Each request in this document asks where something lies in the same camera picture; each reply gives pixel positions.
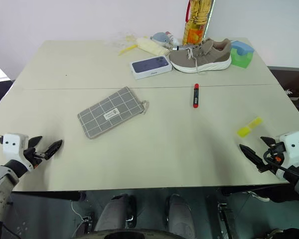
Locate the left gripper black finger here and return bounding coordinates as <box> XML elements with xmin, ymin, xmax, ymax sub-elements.
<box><xmin>40</xmin><ymin>139</ymin><xmax>64</xmax><ymax>160</ymax></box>
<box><xmin>27</xmin><ymin>135</ymin><xmax>43</xmax><ymax>148</ymax></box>

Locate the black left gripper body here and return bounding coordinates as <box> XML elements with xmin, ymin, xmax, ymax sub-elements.
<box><xmin>23</xmin><ymin>146</ymin><xmax>47</xmax><ymax>170</ymax></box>

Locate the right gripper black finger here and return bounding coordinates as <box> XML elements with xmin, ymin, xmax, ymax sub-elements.
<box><xmin>260</xmin><ymin>135</ymin><xmax>278</xmax><ymax>149</ymax></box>
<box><xmin>239</xmin><ymin>143</ymin><xmax>267</xmax><ymax>173</ymax></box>

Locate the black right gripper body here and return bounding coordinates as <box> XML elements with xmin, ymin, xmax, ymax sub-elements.
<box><xmin>262</xmin><ymin>141</ymin><xmax>288</xmax><ymax>175</ymax></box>

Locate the grey checked fabric pouch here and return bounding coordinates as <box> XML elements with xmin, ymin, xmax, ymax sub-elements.
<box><xmin>77</xmin><ymin>86</ymin><xmax>150</xmax><ymax>139</ymax></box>

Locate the yellow highlighter pen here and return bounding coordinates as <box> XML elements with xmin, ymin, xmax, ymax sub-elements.
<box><xmin>237</xmin><ymin>117</ymin><xmax>264</xmax><ymax>138</ymax></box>

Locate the dark patterned furniture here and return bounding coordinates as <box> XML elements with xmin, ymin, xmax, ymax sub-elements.
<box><xmin>267</xmin><ymin>65</ymin><xmax>299</xmax><ymax>130</ymax></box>

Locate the red and black marker pen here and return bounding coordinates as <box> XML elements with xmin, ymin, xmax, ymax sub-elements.
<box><xmin>192</xmin><ymin>83</ymin><xmax>200</xmax><ymax>110</ymax></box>

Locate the green plastic box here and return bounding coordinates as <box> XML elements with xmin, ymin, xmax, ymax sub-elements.
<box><xmin>230</xmin><ymin>47</ymin><xmax>254</xmax><ymax>69</ymax></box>

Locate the grey left robot leg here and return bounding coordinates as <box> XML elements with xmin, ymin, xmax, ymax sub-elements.
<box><xmin>94</xmin><ymin>194</ymin><xmax>137</xmax><ymax>232</ymax></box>

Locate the grey robot leg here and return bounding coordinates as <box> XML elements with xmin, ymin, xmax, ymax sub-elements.
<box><xmin>94</xmin><ymin>194</ymin><xmax>137</xmax><ymax>232</ymax></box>
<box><xmin>165</xmin><ymin>193</ymin><xmax>196</xmax><ymax>239</ymax></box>

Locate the grey right robot leg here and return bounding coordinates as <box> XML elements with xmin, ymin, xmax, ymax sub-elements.
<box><xmin>165</xmin><ymin>193</ymin><xmax>196</xmax><ymax>239</ymax></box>

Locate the blue sponge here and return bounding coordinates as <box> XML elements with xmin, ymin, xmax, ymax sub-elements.
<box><xmin>230</xmin><ymin>40</ymin><xmax>255</xmax><ymax>56</ymax></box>

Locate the brown sneaker with white sole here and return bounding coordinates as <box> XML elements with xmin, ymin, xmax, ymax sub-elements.
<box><xmin>168</xmin><ymin>37</ymin><xmax>233</xmax><ymax>74</ymax></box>

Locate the dark round robot waist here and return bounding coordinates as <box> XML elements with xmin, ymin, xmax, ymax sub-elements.
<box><xmin>86</xmin><ymin>229</ymin><xmax>190</xmax><ymax>239</ymax></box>

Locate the yellow plastic stick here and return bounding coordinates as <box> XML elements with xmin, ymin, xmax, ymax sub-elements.
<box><xmin>118</xmin><ymin>43</ymin><xmax>138</xmax><ymax>56</ymax></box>

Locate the silver metal cylinder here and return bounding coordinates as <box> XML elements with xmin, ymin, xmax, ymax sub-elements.
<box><xmin>172</xmin><ymin>44</ymin><xmax>195</xmax><ymax>51</ymax></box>

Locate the white phone box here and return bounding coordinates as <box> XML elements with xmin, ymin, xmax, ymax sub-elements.
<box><xmin>130</xmin><ymin>55</ymin><xmax>173</xmax><ymax>80</ymax></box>

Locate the clear crumpled plastic bag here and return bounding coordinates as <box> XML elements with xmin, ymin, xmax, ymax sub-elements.
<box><xmin>103</xmin><ymin>31</ymin><xmax>148</xmax><ymax>48</ymax></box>

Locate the yellow cooking oil bottle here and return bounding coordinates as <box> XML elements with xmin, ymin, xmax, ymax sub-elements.
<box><xmin>182</xmin><ymin>0</ymin><xmax>214</xmax><ymax>46</ymax></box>

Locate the pale yellow rolled cloth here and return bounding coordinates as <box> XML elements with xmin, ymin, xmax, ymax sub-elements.
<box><xmin>136</xmin><ymin>37</ymin><xmax>170</xmax><ymax>57</ymax></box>

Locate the grey shark plush toy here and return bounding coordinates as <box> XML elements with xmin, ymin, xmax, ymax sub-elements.
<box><xmin>149</xmin><ymin>31</ymin><xmax>180</xmax><ymax>49</ymax></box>

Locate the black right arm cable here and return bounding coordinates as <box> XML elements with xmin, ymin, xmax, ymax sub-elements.
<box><xmin>263</xmin><ymin>150</ymin><xmax>299</xmax><ymax>182</ymax></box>

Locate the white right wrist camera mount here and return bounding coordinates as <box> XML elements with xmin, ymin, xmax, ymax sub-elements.
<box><xmin>276</xmin><ymin>130</ymin><xmax>299</xmax><ymax>180</ymax></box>

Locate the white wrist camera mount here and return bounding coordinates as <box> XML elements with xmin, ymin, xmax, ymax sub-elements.
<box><xmin>2</xmin><ymin>133</ymin><xmax>30</xmax><ymax>172</ymax></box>
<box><xmin>276</xmin><ymin>130</ymin><xmax>299</xmax><ymax>180</ymax></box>

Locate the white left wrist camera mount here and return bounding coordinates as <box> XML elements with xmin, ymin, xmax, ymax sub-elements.
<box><xmin>2</xmin><ymin>133</ymin><xmax>30</xmax><ymax>172</ymax></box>

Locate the thin white cable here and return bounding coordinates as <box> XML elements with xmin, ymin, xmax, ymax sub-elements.
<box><xmin>71</xmin><ymin>200</ymin><xmax>92</xmax><ymax>239</ymax></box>

